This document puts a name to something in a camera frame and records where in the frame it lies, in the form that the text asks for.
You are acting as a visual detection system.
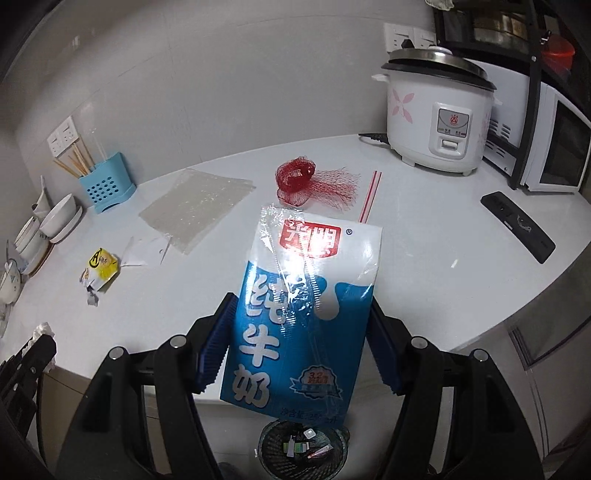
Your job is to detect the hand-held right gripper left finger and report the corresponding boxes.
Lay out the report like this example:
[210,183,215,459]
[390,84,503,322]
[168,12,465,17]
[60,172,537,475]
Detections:
[55,292,238,480]

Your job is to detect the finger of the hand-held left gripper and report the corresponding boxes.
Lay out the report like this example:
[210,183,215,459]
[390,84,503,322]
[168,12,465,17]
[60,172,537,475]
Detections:
[0,353,25,385]
[16,333,59,402]

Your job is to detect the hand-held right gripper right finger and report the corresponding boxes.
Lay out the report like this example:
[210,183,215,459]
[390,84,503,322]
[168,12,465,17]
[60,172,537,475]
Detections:
[367,300,543,480]

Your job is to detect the white tissue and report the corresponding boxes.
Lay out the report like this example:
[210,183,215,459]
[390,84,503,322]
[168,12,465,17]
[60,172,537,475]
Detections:
[25,322,57,352]

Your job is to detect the blue and white milk carton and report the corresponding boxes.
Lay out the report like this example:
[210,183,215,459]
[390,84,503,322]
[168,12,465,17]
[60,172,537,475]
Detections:
[218,205,385,423]

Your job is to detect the yellow snack packet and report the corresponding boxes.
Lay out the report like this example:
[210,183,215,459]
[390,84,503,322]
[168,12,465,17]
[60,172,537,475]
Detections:
[79,248,121,306]

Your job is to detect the mesh bin with green liner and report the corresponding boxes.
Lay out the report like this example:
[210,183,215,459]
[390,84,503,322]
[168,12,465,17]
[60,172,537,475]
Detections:
[257,418,349,480]

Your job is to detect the clear bubble wrap sheet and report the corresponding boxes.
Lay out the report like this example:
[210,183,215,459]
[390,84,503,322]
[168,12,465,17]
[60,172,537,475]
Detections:
[139,167,257,256]

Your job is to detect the red striped straw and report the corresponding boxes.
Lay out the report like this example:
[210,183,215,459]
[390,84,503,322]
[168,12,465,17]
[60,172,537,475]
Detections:
[359,171,383,223]

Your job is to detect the white base cabinet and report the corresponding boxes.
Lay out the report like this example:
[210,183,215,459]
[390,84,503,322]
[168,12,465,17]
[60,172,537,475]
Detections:
[28,277,591,480]

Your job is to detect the white cup with spoon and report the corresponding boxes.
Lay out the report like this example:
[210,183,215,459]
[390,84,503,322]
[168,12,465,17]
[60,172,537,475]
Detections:
[0,240,25,303]

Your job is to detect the clear plastic pouch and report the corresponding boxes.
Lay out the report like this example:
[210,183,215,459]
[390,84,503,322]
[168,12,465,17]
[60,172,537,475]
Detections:
[121,235,174,267]

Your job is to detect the stack of white bowls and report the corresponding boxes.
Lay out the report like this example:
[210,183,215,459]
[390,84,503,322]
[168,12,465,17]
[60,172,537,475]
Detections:
[14,203,49,261]

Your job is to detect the white ceramic plate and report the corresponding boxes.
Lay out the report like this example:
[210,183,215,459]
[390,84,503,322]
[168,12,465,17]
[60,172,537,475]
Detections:
[48,205,85,244]

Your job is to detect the white ceramic bowl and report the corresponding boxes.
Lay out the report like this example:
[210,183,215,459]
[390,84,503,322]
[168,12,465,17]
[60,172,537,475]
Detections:
[39,194,77,238]

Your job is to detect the red mesh net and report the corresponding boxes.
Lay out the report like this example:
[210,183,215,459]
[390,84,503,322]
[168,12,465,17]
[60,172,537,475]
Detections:
[276,156,361,213]

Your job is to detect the blue utensil holder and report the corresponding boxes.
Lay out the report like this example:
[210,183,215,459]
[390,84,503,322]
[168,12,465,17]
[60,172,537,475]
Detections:
[78,152,138,214]

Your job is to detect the bundle of wooden chopsticks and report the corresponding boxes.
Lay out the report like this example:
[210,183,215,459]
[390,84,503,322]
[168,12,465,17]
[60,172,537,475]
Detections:
[53,141,95,178]

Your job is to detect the white rice cooker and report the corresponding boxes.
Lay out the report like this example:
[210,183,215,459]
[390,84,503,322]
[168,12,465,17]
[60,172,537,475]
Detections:
[381,41,497,176]

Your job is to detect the white microwave oven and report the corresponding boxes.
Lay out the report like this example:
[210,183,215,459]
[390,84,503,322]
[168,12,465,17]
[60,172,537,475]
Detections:
[471,58,591,192]

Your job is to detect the black metal rack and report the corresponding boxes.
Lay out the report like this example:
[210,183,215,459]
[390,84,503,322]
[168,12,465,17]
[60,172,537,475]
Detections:
[434,0,591,190]

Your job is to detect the steel pot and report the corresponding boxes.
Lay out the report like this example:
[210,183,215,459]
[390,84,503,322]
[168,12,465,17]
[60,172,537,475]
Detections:
[473,9,527,40]

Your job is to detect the white wall socket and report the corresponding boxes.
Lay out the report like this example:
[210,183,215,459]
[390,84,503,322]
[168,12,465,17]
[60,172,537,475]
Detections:
[47,116,80,157]
[384,23,437,51]

